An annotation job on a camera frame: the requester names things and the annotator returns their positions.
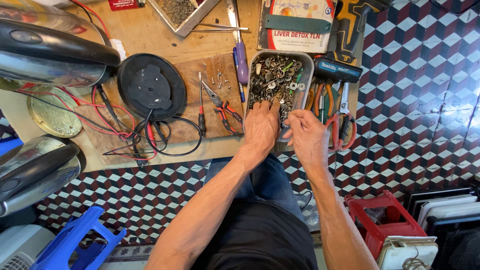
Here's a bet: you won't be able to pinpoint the person's left hand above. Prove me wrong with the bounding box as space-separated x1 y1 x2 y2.
243 100 281 153

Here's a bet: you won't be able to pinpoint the person's right hand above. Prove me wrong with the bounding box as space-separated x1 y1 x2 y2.
282 109 331 170

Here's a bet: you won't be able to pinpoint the person's blue jeans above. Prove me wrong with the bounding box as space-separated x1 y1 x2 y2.
202 153 313 226

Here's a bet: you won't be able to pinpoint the heap of screws and washers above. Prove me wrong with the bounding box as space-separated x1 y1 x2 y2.
248 54 307 126

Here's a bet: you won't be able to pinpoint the group of loose small screws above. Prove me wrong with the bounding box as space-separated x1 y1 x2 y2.
207 71 233 91

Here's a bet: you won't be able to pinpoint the blue pen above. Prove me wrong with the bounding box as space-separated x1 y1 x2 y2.
232 46 246 103

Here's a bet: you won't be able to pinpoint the clear plastic parts container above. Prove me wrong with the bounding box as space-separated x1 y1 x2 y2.
242 49 315 143

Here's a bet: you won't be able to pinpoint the worn wooden work board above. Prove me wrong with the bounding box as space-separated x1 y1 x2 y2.
74 53 245 166

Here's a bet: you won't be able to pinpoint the clear plastic bag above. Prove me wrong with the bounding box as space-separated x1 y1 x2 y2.
297 190 320 232

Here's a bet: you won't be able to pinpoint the white and red cardboard box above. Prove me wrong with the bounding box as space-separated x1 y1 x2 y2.
257 0 338 54

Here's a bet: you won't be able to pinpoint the red plastic stool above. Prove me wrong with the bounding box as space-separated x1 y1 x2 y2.
344 190 428 260

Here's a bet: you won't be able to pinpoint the steel tweezers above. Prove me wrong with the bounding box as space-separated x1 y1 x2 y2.
190 23 250 33

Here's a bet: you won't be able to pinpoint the person's black shirt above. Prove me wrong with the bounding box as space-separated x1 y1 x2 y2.
190 198 320 270

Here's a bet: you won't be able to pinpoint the green plastic strip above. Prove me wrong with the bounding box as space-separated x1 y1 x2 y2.
264 14 333 35

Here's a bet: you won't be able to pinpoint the round black kettle base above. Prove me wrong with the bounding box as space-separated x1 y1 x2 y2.
116 53 187 121

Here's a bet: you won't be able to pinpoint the metal tray of small bits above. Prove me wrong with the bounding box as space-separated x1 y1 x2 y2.
148 0 222 38

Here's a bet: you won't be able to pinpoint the stack of dark flat appliances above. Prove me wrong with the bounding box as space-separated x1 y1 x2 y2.
404 185 480 270

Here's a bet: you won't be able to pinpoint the white crumpled tissue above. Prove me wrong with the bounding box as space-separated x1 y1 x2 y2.
109 38 127 62

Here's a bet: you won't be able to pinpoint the red labelled small box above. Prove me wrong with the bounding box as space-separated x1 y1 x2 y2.
107 0 146 11

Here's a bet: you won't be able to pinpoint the round brass metal plate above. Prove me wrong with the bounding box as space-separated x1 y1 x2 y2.
26 85 83 139

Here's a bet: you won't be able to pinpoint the blue plastic stool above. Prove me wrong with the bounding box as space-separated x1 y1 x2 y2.
29 205 128 270

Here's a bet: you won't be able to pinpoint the large steel electric kettle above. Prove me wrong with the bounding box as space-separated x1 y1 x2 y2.
0 0 122 91

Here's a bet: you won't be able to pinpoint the blue plastic object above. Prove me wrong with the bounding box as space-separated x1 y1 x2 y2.
0 136 24 157

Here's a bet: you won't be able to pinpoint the white fan housing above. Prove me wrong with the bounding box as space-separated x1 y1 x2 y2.
0 224 56 270

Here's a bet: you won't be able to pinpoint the red-handled scissors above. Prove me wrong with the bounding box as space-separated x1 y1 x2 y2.
325 82 358 152

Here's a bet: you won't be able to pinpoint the orange-handled pliers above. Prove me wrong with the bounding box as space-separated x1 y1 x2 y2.
304 82 335 125

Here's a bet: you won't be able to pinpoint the red-black handled needle-nose pliers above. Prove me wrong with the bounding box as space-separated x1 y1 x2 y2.
201 79 244 137

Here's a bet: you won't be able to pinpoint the green-handled cutter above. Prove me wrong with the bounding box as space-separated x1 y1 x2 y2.
319 87 341 125

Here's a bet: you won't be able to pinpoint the small red-handled screwdriver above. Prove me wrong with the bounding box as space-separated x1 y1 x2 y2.
197 71 207 137

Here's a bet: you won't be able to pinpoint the black power cable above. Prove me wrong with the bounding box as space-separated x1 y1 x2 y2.
95 85 203 167

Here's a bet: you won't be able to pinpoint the purple-handled screwdriver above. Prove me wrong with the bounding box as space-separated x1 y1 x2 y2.
226 0 250 85

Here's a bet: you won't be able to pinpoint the yellow and black cordless drill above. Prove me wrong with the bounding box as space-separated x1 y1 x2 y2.
313 0 393 84

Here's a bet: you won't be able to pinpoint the white electrical appliance with cord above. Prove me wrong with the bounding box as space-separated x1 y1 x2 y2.
376 236 439 270

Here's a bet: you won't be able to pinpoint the red test lead wire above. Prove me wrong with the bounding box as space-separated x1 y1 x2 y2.
16 0 159 162

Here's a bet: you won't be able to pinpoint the steel kettle with black handle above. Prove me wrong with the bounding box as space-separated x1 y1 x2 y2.
0 134 87 218

